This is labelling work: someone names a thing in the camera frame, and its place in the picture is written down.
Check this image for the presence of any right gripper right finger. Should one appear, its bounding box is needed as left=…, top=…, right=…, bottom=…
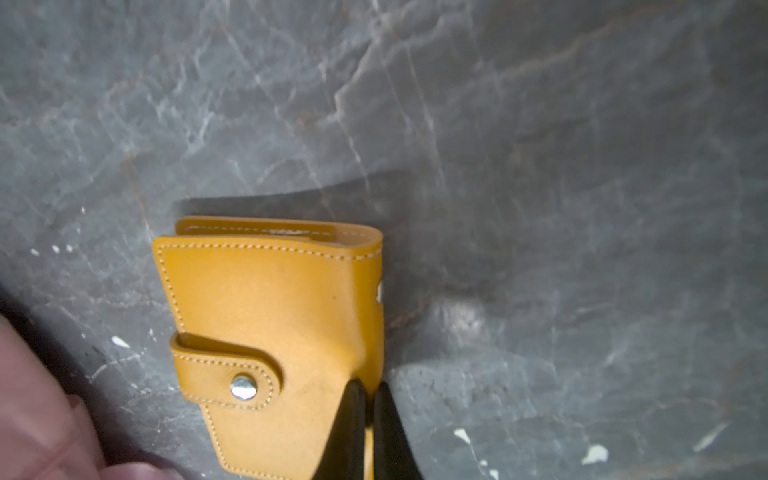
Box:
left=373, top=382, right=423, bottom=480

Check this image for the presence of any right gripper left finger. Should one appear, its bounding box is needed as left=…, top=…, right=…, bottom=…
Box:
left=313, top=379, right=367, bottom=480

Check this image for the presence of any yellow card wallet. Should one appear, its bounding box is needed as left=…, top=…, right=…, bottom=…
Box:
left=152, top=216, right=384, bottom=479

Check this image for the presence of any pink school backpack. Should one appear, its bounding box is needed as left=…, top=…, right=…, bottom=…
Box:
left=1, top=318, right=181, bottom=480

